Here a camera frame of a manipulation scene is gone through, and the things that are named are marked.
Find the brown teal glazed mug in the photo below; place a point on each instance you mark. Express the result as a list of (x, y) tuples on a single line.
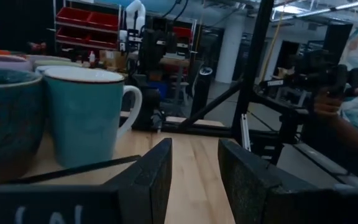
[(8, 124)]

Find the lilac ribbed ceramic mug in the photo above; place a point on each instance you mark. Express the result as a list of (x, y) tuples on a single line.
[(2, 63)]

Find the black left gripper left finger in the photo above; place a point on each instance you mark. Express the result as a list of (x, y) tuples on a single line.
[(73, 205)]

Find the white pillar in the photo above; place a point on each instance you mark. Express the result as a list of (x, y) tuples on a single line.
[(230, 49)]

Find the person's forearm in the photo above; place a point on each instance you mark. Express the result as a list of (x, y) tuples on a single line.
[(350, 133)]

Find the blue bin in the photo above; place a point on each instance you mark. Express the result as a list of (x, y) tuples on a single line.
[(158, 90)]

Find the person's hand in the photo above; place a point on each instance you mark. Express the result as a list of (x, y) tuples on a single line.
[(328, 105)]

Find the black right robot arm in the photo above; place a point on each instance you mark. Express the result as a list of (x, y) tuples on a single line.
[(149, 102)]

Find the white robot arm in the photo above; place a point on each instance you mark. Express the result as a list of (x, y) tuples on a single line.
[(135, 12)]

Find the black cylinder bin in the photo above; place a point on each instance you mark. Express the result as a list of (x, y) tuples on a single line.
[(202, 93)]

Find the wooden shelf black metal legs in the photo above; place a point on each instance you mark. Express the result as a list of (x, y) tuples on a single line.
[(123, 146)]

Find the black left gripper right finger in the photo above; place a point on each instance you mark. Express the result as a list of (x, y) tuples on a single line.
[(275, 202)]

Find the rack with red bins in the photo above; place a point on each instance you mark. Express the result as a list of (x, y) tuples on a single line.
[(85, 21)]

